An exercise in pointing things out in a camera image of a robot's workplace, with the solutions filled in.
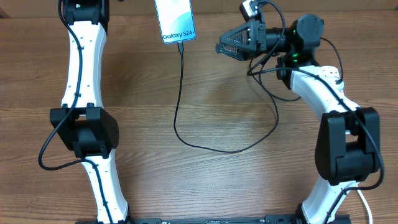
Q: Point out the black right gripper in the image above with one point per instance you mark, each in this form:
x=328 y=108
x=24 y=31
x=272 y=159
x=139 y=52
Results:
x=254 y=40

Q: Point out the blue screen smartphone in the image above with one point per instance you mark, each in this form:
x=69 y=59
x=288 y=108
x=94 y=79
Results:
x=176 y=20

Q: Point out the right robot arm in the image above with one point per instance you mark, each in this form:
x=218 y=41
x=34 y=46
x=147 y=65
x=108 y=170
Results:
x=347 y=148

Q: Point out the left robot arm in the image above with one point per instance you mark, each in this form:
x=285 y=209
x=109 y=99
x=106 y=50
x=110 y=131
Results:
x=81 y=122

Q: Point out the white power strip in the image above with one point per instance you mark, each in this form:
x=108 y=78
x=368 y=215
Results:
x=332 y=76

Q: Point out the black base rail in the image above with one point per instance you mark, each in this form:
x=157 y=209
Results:
x=211 y=221

